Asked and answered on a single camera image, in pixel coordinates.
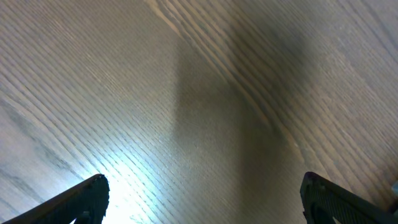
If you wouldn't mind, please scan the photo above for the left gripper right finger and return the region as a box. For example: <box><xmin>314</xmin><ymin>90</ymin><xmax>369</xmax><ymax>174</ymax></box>
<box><xmin>300</xmin><ymin>172</ymin><xmax>397</xmax><ymax>224</ymax></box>

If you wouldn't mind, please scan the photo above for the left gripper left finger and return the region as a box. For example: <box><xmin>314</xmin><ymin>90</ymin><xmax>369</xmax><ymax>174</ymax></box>
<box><xmin>4</xmin><ymin>174</ymin><xmax>109</xmax><ymax>224</ymax></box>

